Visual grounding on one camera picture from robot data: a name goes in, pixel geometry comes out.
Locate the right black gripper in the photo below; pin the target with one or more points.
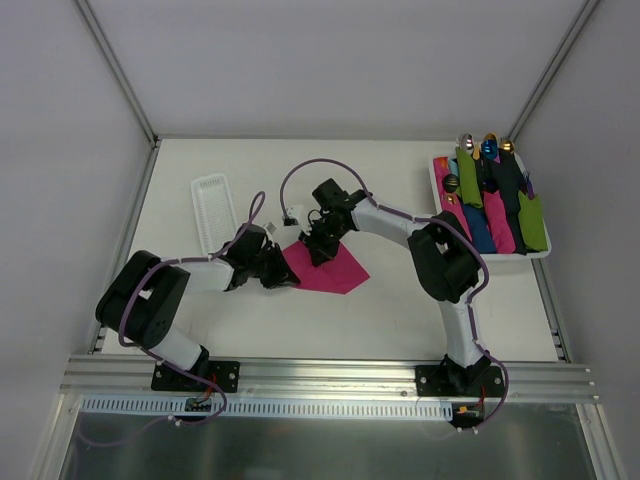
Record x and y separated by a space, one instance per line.
319 242

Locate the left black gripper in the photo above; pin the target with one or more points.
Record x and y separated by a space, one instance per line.
273 265

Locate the magenta paper napkin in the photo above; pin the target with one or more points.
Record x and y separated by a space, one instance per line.
338 276

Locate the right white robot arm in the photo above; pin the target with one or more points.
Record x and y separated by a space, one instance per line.
446 265

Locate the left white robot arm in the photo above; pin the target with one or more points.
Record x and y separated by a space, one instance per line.
140 305

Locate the magenta napkin roll left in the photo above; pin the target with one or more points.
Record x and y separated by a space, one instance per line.
449 201

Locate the magenta napkin roll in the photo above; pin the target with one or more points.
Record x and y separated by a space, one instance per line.
449 201
498 223

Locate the black spoon in roll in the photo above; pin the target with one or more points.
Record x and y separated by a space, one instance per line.
450 184

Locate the blue napkin roll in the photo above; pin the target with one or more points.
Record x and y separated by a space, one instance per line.
479 230

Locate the magenta napkin roll middle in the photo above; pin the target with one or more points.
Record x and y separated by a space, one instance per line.
498 223

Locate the silver spoon in roll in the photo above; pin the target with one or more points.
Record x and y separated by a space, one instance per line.
466 142

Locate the black napkin roll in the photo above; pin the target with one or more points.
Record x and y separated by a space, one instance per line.
506 176

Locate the blue spoon in roll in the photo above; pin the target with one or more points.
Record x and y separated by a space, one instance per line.
489 147

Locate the green napkin roll right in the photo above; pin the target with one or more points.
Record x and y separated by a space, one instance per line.
531 223

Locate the gold spoon in roll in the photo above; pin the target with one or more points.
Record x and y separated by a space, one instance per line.
506 145

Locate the white perforated cutlery basket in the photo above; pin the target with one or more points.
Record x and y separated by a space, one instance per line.
214 212

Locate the white tray of rolls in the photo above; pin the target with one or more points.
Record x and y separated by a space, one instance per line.
486 184

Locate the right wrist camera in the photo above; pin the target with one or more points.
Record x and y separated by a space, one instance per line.
294 216

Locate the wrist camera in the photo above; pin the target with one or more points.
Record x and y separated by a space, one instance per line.
270 228
294 216

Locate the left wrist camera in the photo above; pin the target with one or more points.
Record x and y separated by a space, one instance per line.
270 228

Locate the left black mount plate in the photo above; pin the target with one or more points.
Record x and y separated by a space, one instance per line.
225 374

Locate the black mount plate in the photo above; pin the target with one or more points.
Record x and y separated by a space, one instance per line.
225 374
430 380

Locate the white slotted cable duct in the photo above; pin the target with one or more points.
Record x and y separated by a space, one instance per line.
269 408

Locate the right black mount plate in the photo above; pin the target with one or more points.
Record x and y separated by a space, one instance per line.
430 380

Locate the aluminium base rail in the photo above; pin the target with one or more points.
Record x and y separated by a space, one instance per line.
525 382

